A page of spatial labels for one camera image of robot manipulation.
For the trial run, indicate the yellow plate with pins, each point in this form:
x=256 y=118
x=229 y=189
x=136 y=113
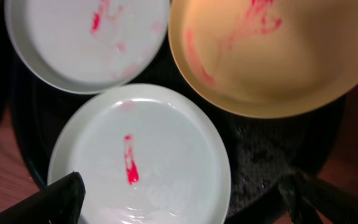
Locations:
x=266 y=59

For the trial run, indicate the round black tray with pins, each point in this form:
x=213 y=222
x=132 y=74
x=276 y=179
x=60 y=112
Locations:
x=259 y=150

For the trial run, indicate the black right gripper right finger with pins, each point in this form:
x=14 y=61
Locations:
x=307 y=196

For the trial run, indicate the mint green plate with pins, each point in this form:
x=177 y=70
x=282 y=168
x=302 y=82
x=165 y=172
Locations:
x=86 y=46
x=146 y=154

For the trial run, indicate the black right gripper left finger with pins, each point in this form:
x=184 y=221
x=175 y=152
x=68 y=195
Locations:
x=60 y=202

